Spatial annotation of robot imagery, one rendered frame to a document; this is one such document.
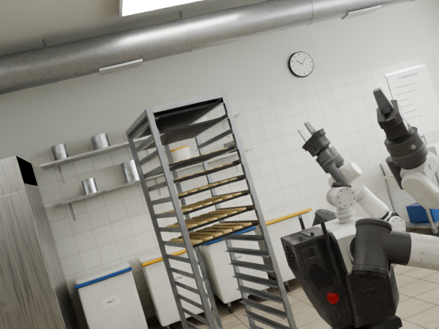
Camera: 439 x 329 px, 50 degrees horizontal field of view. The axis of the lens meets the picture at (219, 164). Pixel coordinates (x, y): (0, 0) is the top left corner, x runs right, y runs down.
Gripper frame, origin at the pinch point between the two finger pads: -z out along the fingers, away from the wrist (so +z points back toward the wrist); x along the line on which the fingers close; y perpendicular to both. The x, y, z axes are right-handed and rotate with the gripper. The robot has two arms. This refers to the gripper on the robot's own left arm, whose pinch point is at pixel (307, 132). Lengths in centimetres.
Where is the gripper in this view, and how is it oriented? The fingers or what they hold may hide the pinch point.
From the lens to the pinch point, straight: 190.4
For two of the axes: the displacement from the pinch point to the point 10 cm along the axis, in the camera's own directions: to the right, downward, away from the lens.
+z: 5.7, 7.8, -2.6
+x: 3.7, -5.3, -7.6
